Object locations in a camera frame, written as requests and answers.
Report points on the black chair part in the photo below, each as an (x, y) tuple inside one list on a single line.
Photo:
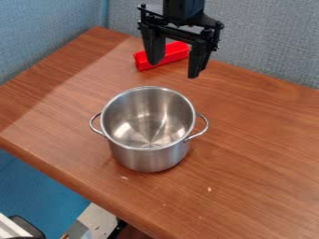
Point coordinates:
[(16, 228)]

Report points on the white table leg bracket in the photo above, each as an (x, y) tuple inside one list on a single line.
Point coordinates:
[(95, 224)]

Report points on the stainless steel pot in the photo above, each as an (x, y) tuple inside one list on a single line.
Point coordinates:
[(148, 123)]

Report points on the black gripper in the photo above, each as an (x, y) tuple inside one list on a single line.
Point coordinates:
[(180, 20)]

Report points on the red rectangular block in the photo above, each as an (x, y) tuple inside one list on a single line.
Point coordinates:
[(176, 51)]

